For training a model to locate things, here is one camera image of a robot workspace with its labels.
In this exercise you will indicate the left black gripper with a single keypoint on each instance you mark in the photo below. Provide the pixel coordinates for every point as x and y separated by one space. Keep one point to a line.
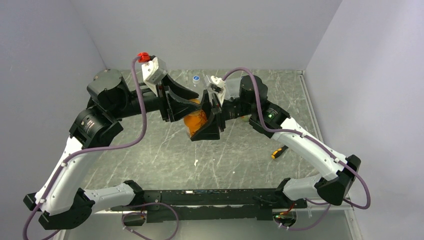
169 103

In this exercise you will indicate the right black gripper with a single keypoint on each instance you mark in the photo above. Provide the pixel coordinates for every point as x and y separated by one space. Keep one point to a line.
211 129

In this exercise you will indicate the orange juice bottle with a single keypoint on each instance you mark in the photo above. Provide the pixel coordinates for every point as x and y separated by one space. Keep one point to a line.
194 121

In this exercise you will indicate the orange bottle cap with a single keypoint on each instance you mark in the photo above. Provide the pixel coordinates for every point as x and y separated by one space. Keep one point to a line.
195 101

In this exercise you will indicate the large clear tea bottle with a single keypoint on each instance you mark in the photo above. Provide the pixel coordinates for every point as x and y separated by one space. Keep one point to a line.
245 118

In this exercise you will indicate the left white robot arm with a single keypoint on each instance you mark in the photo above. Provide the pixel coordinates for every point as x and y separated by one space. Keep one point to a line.
61 202

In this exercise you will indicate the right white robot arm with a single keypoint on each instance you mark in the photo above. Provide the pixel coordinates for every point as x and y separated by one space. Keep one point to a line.
248 96

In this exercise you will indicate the clear plastic screw box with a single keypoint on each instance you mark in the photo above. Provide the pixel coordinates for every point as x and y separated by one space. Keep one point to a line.
232 87

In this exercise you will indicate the orange black screwdriver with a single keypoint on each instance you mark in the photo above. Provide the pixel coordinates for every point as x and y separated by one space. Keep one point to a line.
277 153

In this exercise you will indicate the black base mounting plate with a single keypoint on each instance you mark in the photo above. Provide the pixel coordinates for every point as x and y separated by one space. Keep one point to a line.
212 204

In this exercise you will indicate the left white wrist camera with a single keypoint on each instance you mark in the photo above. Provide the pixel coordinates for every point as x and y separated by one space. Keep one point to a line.
153 70

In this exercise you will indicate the aluminium rail frame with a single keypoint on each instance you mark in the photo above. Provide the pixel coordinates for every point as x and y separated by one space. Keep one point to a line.
87 202

